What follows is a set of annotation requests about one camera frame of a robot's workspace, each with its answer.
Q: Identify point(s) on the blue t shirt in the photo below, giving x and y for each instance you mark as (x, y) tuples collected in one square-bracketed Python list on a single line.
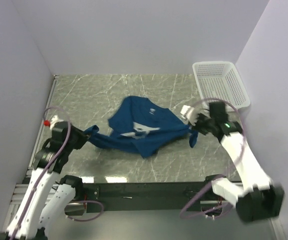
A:
[(141, 127)]

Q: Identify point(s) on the aluminium frame rail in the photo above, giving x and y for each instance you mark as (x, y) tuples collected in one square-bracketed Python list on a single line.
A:
[(18, 194)]

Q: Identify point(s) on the white plastic basket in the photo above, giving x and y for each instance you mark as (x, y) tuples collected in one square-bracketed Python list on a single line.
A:
[(220, 79)]

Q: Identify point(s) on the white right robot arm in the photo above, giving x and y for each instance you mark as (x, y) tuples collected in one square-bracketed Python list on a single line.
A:
[(258, 198)]

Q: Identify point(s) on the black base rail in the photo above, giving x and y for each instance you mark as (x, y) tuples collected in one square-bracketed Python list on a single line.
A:
[(135, 196)]

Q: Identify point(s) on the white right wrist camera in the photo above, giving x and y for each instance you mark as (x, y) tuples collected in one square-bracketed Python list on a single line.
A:
[(190, 114)]

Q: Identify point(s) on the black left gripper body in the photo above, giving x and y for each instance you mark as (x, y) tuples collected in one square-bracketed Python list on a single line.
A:
[(79, 139)]

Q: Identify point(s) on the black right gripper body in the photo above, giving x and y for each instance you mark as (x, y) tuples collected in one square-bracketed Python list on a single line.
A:
[(203, 124)]

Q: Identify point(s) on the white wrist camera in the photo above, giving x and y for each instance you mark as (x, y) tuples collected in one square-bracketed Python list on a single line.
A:
[(190, 114), (52, 122)]

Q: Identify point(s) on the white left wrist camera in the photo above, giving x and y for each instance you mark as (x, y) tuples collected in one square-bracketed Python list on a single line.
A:
[(52, 122)]

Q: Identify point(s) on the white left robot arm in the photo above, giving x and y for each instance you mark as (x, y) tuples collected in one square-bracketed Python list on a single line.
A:
[(36, 212)]

